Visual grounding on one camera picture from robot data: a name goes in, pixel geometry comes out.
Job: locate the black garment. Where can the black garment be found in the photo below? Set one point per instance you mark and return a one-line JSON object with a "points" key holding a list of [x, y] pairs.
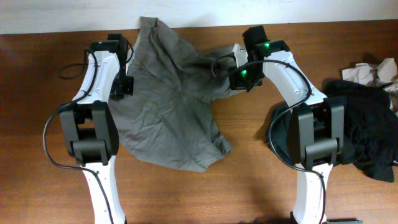
{"points": [[353, 124]]}

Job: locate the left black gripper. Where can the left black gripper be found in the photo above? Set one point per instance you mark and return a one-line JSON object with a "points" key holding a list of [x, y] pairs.
{"points": [[123, 86]]}

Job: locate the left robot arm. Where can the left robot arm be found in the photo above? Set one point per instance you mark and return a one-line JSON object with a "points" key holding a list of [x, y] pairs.
{"points": [[89, 130]]}

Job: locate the grey shorts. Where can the grey shorts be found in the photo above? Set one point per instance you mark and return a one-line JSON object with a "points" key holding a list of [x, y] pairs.
{"points": [[168, 121]]}

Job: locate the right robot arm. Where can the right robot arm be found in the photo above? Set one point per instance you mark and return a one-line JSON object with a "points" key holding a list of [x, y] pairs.
{"points": [[280, 68]]}

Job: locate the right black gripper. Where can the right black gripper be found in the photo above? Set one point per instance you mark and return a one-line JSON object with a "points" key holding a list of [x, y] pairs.
{"points": [[234, 83]]}

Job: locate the beige crumpled cloth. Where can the beige crumpled cloth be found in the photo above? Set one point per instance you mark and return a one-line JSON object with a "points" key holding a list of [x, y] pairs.
{"points": [[383, 75]]}

